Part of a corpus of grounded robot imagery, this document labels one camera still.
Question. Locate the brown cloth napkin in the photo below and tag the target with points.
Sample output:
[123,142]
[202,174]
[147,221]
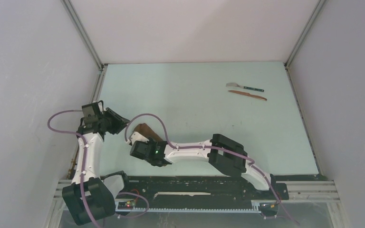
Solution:
[147,132]

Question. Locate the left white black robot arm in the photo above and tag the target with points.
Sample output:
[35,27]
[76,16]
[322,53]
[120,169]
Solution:
[87,197]

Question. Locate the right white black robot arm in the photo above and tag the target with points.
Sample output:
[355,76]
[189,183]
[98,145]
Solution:
[224,154]

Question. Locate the left aluminium corner post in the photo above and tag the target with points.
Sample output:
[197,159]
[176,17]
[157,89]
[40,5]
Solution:
[74,17]

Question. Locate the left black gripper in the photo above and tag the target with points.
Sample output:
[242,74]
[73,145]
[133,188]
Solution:
[120,122]

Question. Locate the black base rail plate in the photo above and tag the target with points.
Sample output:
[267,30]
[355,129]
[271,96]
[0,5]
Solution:
[211,193]

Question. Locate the brown wooden knife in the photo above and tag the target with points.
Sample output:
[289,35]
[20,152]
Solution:
[248,95]

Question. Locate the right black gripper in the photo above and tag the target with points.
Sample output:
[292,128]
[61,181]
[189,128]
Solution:
[151,142]

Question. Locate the aluminium corner post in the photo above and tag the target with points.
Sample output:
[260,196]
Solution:
[74,17]
[306,30]

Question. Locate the right aluminium corner post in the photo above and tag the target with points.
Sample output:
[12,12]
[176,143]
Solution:
[306,30]

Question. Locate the aluminium frame profile front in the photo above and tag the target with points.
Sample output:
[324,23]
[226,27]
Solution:
[312,191]

